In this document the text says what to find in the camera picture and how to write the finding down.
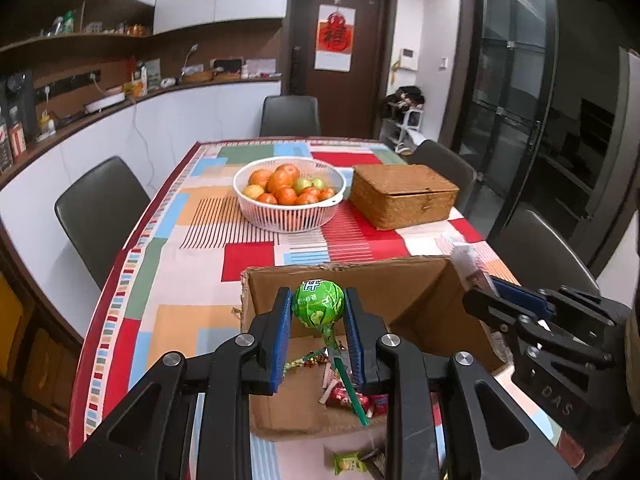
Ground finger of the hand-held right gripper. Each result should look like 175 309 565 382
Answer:
487 275 630 328
462 287 616 368

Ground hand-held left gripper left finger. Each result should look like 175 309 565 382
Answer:
70 287 293 480

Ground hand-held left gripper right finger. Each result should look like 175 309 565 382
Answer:
342 287 581 480

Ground foil-wrapped candy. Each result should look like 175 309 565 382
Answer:
283 349 329 369

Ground red white snack packet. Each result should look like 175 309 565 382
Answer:
320 381 372 414

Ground green lollipop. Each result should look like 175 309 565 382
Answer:
291 279 371 427

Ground pink bear snack packet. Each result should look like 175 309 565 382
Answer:
451 242 512 367

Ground brown cardboard box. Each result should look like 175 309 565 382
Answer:
240 255 507 443

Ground dark grey dining chair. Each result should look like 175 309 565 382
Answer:
491 205 602 297
259 95 321 137
54 156 151 289
406 139 477 212

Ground small green candy packet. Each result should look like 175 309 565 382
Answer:
333 451 369 476

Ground colourful patchwork tablecloth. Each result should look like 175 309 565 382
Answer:
69 139 566 480

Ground white slatted fruit basket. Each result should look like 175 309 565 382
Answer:
233 156 347 234

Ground woven wicker box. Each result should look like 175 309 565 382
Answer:
348 163 460 232

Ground pile of oranges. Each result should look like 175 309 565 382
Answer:
242 163 336 206

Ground black framed glass door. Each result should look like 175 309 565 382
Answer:
451 0 559 227

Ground pile of bags on stool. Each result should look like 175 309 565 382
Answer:
384 86 427 154

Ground white counter cabinets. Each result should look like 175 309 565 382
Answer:
0 77 283 321

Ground dark brown door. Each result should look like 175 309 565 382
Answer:
281 0 399 139

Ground black framed screen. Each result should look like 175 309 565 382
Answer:
212 58 246 79

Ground white flat cooker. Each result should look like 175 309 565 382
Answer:
83 95 126 114

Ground black coffee machine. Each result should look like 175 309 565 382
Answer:
0 72 39 171

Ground white power cable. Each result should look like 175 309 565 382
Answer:
130 100 157 192

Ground red wall calendar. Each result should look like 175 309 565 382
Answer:
314 4 355 71

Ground black wall socket strip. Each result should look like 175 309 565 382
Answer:
34 67 101 99

